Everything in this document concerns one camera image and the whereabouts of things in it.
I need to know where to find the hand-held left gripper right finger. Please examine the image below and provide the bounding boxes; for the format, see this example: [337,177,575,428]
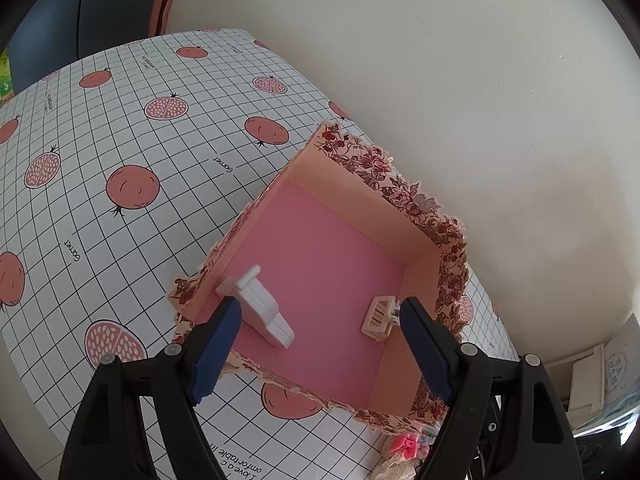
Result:
[398,296,578,480]

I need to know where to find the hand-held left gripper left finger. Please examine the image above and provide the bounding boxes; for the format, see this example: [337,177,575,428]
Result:
[59,296,243,480]

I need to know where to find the beige plastic hair clip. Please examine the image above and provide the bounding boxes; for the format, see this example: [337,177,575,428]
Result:
[362,296,401,341]

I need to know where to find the pink plastic hair clip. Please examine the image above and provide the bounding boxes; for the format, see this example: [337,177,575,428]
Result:
[387,435,418,461]

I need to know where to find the cream lace cloth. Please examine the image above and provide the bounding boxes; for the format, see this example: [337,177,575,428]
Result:
[372,457,421,480]

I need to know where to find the pink floral paper box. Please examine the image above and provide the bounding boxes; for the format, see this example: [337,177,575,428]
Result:
[167,120,471,433]

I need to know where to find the desktop with pomegranate grid cloth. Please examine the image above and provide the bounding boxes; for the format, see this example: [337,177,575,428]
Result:
[0,27,521,480]

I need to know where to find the white toy bed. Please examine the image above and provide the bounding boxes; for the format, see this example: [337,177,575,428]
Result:
[216,265,295,349]

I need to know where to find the dark cabinet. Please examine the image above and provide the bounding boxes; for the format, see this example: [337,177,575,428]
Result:
[10,0,166,93]

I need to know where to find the white frame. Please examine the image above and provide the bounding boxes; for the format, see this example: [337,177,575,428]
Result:
[545,345,608,416]

